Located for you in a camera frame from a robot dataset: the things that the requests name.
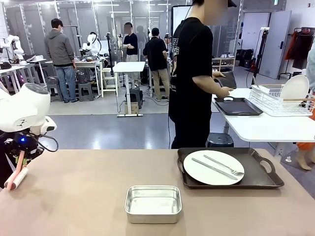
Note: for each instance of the person in grey hoodie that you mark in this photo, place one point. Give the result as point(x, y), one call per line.
point(59, 46)

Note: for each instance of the black step stool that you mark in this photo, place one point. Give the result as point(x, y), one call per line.
point(136, 97)

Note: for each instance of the person's left hand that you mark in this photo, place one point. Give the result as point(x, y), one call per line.
point(217, 75)

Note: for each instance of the black tripod stand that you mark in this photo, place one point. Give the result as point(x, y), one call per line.
point(261, 51)

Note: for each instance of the wooden shoe rack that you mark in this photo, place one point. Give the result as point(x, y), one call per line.
point(229, 59)

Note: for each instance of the black bag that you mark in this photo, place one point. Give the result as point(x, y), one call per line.
point(243, 57)

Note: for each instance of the grey door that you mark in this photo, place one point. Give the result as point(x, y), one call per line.
point(275, 44)

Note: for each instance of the white round plate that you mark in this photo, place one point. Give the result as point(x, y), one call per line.
point(295, 88)
point(197, 172)

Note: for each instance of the white side table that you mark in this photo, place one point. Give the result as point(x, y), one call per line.
point(258, 127)

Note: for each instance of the red jacket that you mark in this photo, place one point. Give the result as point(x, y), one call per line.
point(290, 46)

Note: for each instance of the person in dark polo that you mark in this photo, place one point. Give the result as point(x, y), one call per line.
point(130, 44)

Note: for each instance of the black clothes rack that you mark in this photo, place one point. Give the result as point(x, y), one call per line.
point(299, 28)

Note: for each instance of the black round stool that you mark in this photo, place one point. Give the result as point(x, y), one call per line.
point(220, 140)

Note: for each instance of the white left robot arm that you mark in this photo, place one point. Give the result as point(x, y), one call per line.
point(22, 108)

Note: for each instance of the pink lint roller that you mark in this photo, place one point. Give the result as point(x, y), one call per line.
point(18, 178)

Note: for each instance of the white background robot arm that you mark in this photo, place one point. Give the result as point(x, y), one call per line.
point(19, 49)
point(92, 40)

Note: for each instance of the silver metal fork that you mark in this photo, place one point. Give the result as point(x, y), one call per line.
point(216, 162)

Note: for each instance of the dark brown serving tray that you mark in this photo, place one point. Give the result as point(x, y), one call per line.
point(236, 107)
point(256, 172)

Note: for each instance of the cardboard box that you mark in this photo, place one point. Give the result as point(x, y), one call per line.
point(131, 108)

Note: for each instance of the silver metal knife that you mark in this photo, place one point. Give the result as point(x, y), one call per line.
point(214, 168)

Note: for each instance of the metal rectangular tin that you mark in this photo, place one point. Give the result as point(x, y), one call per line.
point(152, 206)

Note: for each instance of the white screen with black frame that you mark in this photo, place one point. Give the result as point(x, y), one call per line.
point(178, 17)

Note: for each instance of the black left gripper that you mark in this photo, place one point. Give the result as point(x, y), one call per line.
point(24, 145)

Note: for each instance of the person's right hand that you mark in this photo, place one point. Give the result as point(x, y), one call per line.
point(226, 93)

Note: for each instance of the person in black shirt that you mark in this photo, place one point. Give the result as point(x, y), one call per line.
point(155, 51)

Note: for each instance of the white standing desk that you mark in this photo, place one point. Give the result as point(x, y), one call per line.
point(129, 66)

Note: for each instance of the person's right forearm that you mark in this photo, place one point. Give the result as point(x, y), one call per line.
point(206, 84)

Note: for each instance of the white cutlery holder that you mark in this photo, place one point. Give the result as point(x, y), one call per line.
point(261, 89)

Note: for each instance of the dark coat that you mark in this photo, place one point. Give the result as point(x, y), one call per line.
point(302, 51)

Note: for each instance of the grey step stool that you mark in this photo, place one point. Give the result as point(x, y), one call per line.
point(54, 88)
point(86, 91)

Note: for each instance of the person in black t-shirt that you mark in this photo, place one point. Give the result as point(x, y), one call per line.
point(189, 73)

